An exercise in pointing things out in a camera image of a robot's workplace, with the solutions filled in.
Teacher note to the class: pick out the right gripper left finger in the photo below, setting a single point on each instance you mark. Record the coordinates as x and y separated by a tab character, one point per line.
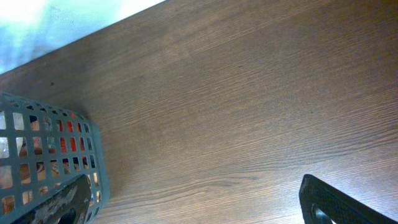
68	203

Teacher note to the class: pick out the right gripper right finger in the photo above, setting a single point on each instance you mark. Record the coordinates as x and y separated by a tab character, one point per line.
322	203

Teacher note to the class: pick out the grey plastic basket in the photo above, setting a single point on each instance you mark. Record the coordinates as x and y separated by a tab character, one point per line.
42	147

